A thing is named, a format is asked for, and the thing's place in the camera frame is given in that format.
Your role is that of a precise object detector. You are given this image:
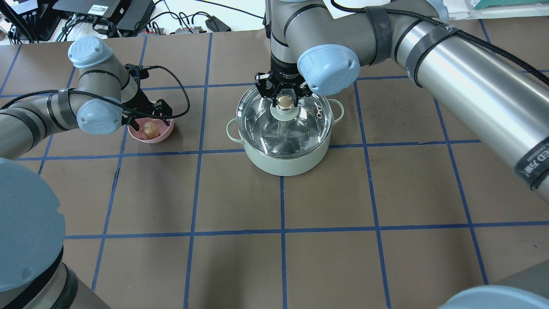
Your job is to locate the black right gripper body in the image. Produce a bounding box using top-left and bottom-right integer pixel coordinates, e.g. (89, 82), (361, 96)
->
(255, 58), (309, 98)

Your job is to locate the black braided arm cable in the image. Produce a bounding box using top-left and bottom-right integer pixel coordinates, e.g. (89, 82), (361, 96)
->
(0, 64), (191, 121)

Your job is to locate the glass pot lid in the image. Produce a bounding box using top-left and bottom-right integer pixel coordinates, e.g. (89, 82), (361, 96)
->
(236, 87), (337, 160)

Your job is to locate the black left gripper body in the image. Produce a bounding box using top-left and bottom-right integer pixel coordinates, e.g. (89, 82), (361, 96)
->
(122, 86), (152, 126)

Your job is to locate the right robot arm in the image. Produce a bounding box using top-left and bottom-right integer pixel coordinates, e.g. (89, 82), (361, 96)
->
(255, 0), (549, 201)

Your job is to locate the pink bowl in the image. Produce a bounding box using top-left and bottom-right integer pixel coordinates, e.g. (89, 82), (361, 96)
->
(127, 100), (175, 143)

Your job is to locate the brown egg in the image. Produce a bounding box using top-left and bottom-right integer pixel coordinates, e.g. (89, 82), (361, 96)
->
(142, 121), (160, 140)

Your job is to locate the pale green electric pot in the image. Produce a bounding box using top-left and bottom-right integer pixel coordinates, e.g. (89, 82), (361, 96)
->
(226, 86), (345, 176)

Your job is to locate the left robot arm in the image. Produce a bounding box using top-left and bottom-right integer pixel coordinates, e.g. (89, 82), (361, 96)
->
(1, 36), (176, 309)

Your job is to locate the black power adapter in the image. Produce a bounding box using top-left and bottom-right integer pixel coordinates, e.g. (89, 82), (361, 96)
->
(205, 16), (232, 33)

